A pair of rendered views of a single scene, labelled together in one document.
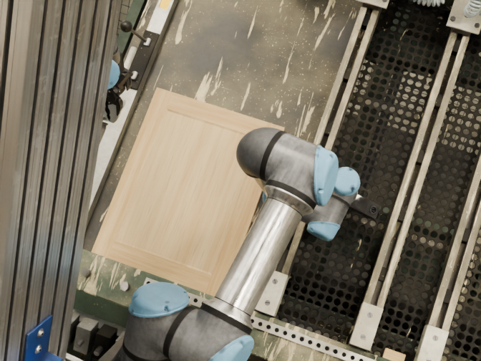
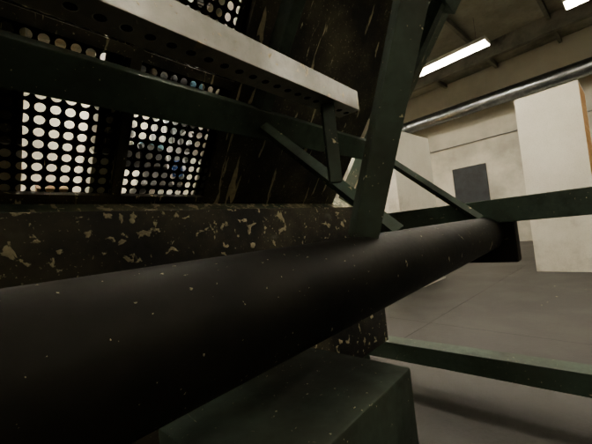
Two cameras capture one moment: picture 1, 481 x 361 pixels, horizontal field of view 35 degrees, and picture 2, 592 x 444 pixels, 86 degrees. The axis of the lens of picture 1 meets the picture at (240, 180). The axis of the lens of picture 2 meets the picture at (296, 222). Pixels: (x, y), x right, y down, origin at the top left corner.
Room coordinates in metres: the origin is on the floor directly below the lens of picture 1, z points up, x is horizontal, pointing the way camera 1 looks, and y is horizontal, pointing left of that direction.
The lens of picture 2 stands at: (2.71, -0.90, 0.74)
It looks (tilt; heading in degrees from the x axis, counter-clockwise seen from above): 2 degrees up; 121
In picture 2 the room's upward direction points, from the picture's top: 6 degrees counter-clockwise
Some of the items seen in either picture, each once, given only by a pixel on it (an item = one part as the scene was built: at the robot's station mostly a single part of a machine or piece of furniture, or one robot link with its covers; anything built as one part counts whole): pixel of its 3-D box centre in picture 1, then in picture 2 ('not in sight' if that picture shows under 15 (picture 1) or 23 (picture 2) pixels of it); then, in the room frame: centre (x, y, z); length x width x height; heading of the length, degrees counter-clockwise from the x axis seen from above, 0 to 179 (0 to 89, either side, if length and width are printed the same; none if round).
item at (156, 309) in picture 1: (158, 318); not in sight; (1.32, 0.10, 1.20); 0.13 x 0.12 x 0.14; 67
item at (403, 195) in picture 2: not in sight; (395, 211); (1.76, 3.04, 0.88); 0.90 x 0.60 x 1.75; 74
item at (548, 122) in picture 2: not in sight; (560, 181); (3.49, 3.95, 1.03); 0.60 x 0.58 x 2.05; 74
